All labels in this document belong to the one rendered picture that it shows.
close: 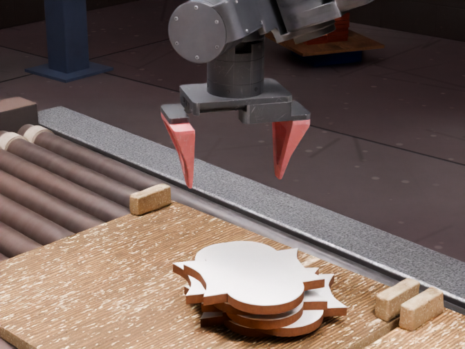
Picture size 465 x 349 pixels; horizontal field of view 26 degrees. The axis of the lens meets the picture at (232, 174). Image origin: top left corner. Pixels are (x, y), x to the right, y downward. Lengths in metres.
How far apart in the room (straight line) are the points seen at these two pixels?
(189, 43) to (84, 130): 0.80
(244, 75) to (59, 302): 0.32
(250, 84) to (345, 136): 3.51
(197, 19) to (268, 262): 0.28
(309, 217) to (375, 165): 2.82
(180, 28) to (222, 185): 0.56
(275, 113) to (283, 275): 0.16
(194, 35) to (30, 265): 0.40
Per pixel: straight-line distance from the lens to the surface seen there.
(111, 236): 1.24
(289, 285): 1.00
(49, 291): 1.13
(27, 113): 1.73
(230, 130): 4.54
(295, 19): 0.95
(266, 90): 1.02
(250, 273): 1.02
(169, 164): 1.53
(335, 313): 1.04
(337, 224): 1.33
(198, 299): 1.01
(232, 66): 0.98
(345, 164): 4.16
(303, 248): 1.25
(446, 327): 1.06
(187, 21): 0.91
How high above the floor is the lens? 1.45
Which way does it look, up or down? 21 degrees down
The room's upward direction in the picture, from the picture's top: straight up
